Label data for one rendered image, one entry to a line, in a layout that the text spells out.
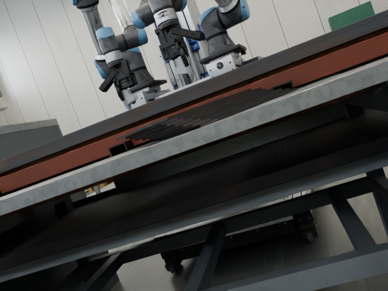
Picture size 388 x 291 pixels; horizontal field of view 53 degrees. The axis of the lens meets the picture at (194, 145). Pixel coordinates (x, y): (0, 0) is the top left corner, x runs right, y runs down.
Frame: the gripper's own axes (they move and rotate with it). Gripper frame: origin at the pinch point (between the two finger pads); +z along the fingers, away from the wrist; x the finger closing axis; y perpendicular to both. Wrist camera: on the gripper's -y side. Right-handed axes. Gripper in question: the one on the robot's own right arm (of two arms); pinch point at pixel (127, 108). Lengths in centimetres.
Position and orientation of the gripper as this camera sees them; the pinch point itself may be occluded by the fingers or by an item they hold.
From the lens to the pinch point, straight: 173.8
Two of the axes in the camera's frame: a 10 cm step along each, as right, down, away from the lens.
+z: 3.4, 9.4, 0.7
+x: 1.9, -1.4, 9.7
